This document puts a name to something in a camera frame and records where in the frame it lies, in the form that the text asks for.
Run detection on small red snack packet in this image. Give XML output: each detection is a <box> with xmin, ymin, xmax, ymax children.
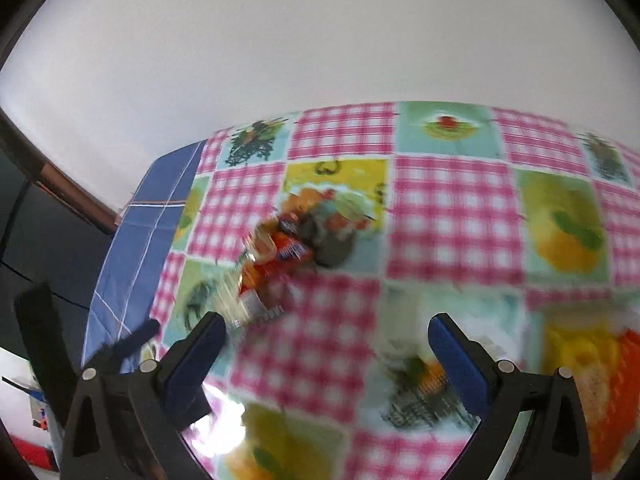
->
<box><xmin>242</xmin><ymin>212</ymin><xmax>316</xmax><ymax>296</ymax></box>

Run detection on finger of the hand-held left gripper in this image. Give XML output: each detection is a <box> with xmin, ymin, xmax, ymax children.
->
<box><xmin>97</xmin><ymin>319</ymin><xmax>161</xmax><ymax>373</ymax></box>

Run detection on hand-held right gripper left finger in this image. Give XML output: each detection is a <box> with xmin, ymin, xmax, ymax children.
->
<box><xmin>60</xmin><ymin>312</ymin><xmax>227</xmax><ymax>480</ymax></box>

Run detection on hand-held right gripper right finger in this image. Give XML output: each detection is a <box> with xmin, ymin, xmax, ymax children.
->
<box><xmin>429</xmin><ymin>312</ymin><xmax>593</xmax><ymax>480</ymax></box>

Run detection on pink checkered fruit tablecloth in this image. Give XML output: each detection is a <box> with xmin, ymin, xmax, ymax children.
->
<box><xmin>150</xmin><ymin>101</ymin><xmax>640</xmax><ymax>480</ymax></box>

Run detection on brown wooden frame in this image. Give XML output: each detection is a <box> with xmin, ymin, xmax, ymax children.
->
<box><xmin>0</xmin><ymin>110</ymin><xmax>118</xmax><ymax>235</ymax></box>

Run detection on red container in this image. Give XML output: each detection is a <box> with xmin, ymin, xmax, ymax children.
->
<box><xmin>10</xmin><ymin>435</ymin><xmax>63</xmax><ymax>471</ymax></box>

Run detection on dark cabinet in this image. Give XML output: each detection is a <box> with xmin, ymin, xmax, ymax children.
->
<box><xmin>0</xmin><ymin>125</ymin><xmax>118</xmax><ymax>356</ymax></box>

